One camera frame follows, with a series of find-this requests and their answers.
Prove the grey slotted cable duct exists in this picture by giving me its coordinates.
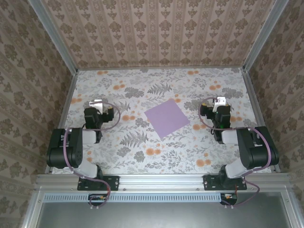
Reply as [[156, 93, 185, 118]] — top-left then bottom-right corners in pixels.
[[43, 192, 238, 203]]

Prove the grey metal panel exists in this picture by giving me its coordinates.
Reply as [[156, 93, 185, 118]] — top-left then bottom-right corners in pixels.
[[35, 201, 295, 228]]

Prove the floral patterned table cover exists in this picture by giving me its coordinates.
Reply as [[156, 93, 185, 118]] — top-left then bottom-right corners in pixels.
[[51, 68, 274, 174]]

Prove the aluminium corner post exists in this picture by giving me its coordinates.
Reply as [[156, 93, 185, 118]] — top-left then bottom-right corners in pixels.
[[28, 0, 79, 73], [242, 0, 292, 72]]

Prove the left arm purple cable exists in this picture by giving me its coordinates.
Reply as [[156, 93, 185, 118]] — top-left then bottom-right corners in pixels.
[[62, 101, 123, 210]]

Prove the wide aluminium mounting rail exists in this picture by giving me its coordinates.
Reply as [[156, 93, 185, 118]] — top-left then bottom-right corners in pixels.
[[35, 173, 292, 190]]

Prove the purple square cloth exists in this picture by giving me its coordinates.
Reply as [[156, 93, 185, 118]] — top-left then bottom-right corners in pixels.
[[143, 98, 190, 139]]

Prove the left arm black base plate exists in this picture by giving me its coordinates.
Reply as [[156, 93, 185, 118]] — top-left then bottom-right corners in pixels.
[[77, 175, 120, 191]]

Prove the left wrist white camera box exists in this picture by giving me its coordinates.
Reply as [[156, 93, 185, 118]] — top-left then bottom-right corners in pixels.
[[89, 99, 105, 114]]

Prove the long aluminium frame rail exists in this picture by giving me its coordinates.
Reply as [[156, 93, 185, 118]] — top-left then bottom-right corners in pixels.
[[242, 67, 281, 173], [45, 70, 79, 174]]

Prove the black connector board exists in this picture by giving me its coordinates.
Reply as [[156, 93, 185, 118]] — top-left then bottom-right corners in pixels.
[[88, 193, 107, 207]]

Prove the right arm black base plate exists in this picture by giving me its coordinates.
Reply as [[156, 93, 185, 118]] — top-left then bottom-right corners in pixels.
[[203, 174, 248, 191]]

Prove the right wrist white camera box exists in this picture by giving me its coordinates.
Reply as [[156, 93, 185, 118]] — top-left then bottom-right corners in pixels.
[[214, 96, 227, 107]]

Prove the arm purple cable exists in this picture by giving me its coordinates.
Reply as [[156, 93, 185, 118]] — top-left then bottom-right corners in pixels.
[[198, 96, 274, 209], [62, 101, 123, 210]]

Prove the thin aluminium frame rail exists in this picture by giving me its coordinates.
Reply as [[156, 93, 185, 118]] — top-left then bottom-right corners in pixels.
[[77, 67, 245, 71]]

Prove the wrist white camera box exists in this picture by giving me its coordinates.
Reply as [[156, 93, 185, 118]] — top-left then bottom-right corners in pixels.
[[214, 96, 227, 107], [89, 99, 105, 114]]

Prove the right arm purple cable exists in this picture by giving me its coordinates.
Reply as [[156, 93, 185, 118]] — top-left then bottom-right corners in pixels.
[[198, 96, 274, 209]]

